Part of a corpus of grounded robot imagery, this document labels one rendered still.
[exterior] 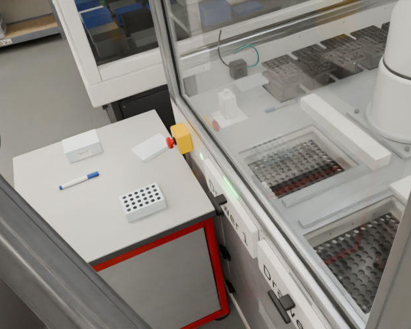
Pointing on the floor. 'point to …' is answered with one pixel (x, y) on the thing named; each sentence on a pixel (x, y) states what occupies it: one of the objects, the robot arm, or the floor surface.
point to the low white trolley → (171, 305)
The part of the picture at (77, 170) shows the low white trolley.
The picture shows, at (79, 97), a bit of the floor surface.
